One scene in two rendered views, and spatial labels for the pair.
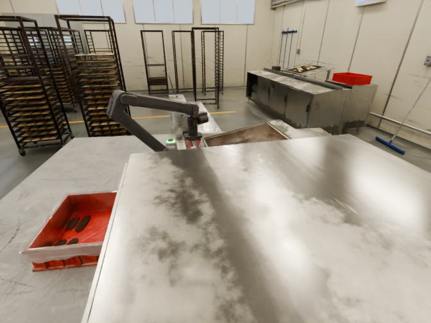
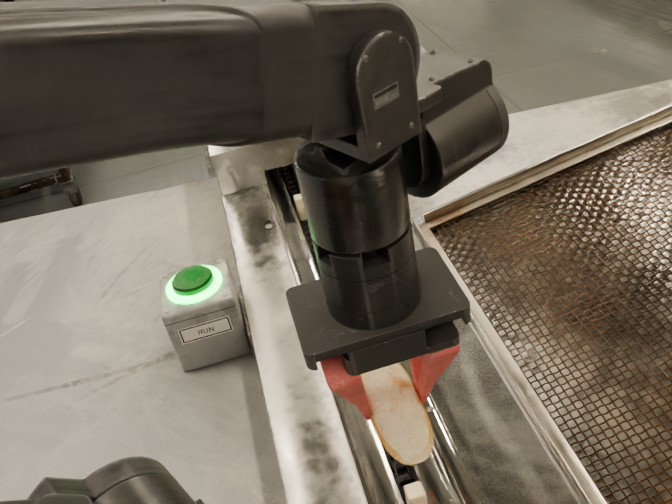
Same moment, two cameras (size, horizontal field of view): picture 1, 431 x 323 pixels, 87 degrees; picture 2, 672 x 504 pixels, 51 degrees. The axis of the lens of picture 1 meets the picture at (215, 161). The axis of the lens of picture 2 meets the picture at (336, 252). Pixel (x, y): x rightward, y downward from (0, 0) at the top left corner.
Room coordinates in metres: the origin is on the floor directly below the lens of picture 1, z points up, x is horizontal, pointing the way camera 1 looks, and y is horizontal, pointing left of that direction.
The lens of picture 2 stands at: (0.92, 0.12, 1.30)
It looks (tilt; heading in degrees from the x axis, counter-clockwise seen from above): 36 degrees down; 6
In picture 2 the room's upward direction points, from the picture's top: 12 degrees counter-clockwise
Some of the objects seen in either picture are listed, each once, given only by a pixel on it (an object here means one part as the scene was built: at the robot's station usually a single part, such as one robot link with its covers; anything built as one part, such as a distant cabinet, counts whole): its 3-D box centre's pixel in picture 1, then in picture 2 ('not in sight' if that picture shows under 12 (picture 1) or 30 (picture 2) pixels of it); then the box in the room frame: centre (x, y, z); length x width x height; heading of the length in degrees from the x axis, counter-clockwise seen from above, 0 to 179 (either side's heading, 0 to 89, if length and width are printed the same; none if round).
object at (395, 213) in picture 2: (193, 121); (361, 182); (1.25, 0.13, 1.10); 0.07 x 0.06 x 0.07; 130
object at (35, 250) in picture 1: (114, 222); not in sight; (0.68, 0.40, 0.87); 0.49 x 0.34 x 0.10; 97
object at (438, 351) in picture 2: (194, 142); (394, 354); (1.25, 0.12, 0.97); 0.07 x 0.07 x 0.09; 13
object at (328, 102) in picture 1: (295, 93); not in sight; (5.04, -1.75, 0.51); 3.00 x 1.26 x 1.03; 12
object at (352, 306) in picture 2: (192, 131); (369, 274); (1.25, 0.13, 1.04); 0.10 x 0.07 x 0.07; 103
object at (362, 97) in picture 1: (343, 107); not in sight; (4.15, -2.36, 0.44); 0.70 x 0.55 x 0.87; 12
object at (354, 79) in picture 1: (351, 78); not in sight; (4.15, -2.36, 0.93); 0.51 x 0.36 x 0.13; 16
